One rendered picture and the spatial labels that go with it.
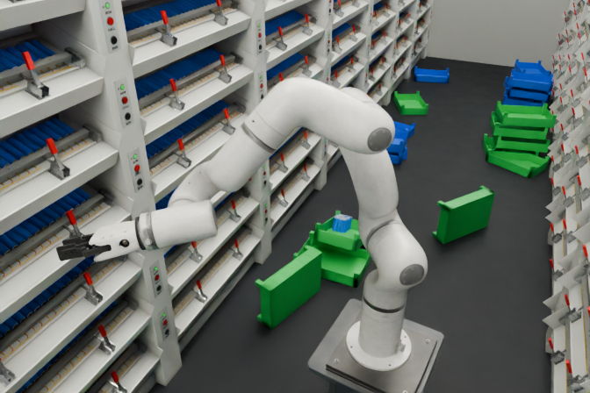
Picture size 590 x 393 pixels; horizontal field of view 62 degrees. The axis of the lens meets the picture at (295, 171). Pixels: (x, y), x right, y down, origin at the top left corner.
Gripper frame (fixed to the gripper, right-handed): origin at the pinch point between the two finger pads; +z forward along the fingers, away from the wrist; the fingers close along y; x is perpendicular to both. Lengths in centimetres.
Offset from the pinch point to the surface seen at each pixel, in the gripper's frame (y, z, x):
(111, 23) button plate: 15, -18, 45
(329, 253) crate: 104, -70, -63
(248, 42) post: 75, -51, 37
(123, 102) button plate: 20.1, -14.6, 27.4
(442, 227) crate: 103, -126, -62
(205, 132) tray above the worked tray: 66, -30, 10
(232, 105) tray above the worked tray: 81, -40, 16
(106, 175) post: 26.1, -4.3, 9.2
